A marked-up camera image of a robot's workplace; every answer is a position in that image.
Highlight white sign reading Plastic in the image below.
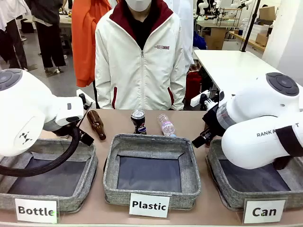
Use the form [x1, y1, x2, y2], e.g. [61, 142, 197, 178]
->
[129, 192, 171, 219]

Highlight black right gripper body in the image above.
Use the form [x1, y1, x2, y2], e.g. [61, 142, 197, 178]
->
[202, 104, 227, 139]

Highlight wooden workbench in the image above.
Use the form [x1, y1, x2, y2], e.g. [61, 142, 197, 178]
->
[228, 30, 266, 52]

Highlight grey basket labelled can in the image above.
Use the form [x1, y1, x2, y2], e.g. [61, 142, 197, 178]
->
[205, 138, 303, 210]

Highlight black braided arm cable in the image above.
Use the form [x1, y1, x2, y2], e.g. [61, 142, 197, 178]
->
[0, 124, 82, 178]

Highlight orange jacket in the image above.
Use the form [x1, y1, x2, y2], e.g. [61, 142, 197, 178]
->
[71, 0, 112, 88]

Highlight white sign reading Can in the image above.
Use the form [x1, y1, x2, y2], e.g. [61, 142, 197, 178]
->
[243, 199, 287, 225]

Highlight black stand pole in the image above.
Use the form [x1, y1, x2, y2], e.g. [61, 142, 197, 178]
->
[240, 0, 261, 53]

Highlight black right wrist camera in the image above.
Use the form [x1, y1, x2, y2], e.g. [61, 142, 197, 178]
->
[199, 93, 220, 111]

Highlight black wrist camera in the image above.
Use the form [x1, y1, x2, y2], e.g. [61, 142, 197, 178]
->
[199, 93, 220, 111]
[78, 93, 93, 112]

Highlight wooden cabinet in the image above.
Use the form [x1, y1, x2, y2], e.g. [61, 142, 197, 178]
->
[203, 26, 230, 51]

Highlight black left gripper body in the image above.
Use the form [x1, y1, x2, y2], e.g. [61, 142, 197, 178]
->
[55, 124, 79, 139]

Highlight brown glass bottle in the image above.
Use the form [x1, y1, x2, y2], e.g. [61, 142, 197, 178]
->
[86, 110, 107, 141]

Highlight person in white jacket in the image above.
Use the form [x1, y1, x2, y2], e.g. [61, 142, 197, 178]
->
[94, 0, 190, 111]

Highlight blue cloth item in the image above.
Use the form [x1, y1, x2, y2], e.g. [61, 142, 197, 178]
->
[192, 30, 208, 51]

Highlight white sign reading Bottle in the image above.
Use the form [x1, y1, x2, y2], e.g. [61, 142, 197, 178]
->
[14, 198, 60, 224]

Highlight bystander in white top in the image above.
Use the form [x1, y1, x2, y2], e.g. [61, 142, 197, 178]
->
[0, 0, 32, 71]

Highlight clear plastic water bottle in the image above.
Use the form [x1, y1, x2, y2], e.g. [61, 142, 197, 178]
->
[158, 113, 177, 138]

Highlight grey basket labelled bottle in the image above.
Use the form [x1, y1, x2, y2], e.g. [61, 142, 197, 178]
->
[0, 138, 99, 214]

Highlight bystander in black trousers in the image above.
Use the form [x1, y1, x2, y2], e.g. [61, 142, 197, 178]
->
[24, 0, 67, 73]

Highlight white power strip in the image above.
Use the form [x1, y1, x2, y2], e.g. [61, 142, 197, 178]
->
[190, 90, 212, 106]

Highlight grey basket labelled plastic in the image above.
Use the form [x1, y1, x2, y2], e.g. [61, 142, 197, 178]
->
[102, 133, 202, 211]

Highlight metal frame rack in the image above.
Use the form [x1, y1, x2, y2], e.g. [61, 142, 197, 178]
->
[212, 6, 243, 27]

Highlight crushed dark soda can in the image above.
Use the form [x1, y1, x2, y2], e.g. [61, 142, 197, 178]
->
[130, 109, 147, 135]

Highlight black strap on arm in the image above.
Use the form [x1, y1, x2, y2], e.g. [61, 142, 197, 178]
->
[276, 125, 303, 158]

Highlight large cardboard box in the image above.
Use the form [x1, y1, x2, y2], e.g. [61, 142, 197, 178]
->
[258, 5, 276, 21]

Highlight white face mask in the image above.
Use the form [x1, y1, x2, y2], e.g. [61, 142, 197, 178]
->
[124, 0, 152, 12]

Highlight small cardboard box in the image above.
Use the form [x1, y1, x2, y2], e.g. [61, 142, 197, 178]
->
[255, 32, 269, 47]

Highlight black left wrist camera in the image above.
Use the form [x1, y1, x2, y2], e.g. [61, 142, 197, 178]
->
[78, 93, 93, 112]

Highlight white background table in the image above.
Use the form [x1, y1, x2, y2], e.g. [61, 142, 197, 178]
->
[192, 49, 286, 96]

